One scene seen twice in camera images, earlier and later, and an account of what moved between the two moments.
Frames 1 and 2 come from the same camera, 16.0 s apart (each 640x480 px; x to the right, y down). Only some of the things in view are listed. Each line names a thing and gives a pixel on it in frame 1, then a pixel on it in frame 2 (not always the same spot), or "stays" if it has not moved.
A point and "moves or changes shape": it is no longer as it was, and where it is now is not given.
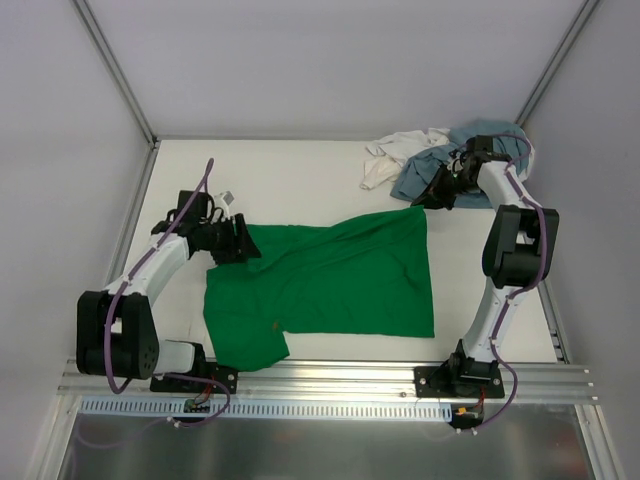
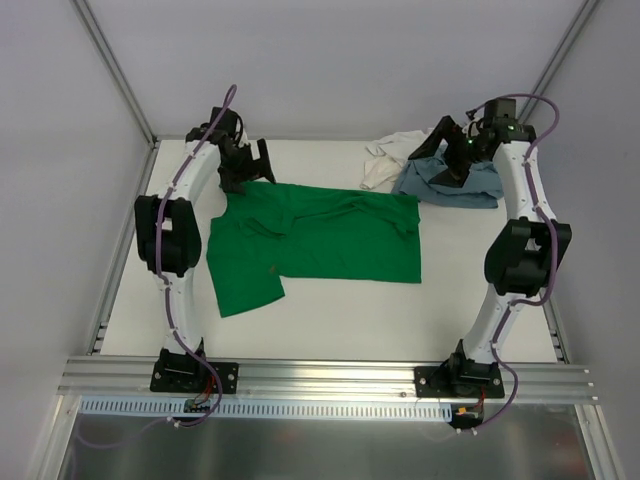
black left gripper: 233,240 to 245,163
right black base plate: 460,378 stays
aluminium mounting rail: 338,381 stays
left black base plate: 228,378 stays
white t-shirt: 388,153 stays
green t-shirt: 368,277 moves or changes shape
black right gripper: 446,180 to 460,151
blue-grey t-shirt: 416,173 stays
